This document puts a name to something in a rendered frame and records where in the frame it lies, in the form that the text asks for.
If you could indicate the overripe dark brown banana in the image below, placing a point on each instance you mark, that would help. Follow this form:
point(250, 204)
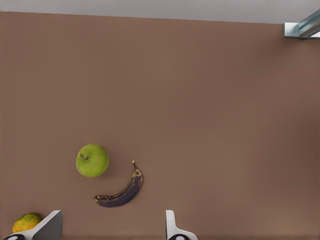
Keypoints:
point(131, 188)

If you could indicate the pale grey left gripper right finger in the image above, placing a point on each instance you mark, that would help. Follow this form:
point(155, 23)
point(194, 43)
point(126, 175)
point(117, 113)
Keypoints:
point(171, 226)

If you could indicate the green apple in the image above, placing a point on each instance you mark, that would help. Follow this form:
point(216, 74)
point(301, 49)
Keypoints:
point(92, 161)

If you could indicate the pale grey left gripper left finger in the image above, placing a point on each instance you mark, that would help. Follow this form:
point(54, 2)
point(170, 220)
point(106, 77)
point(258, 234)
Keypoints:
point(48, 226)

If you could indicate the yellow-green orange fruit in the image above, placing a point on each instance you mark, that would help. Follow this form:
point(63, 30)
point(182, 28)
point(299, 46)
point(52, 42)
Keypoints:
point(26, 222)

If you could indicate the silver frame post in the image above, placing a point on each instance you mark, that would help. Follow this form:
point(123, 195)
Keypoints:
point(302, 28)

